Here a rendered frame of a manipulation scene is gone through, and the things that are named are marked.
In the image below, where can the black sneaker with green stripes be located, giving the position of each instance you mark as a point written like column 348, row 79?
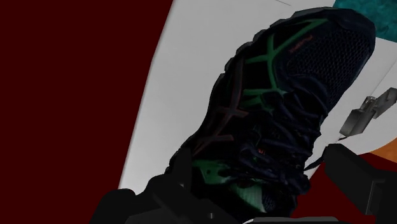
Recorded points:
column 279, row 102

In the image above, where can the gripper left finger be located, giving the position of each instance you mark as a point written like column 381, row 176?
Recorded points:
column 161, row 201

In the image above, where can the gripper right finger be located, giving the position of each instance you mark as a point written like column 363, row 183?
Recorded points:
column 363, row 180

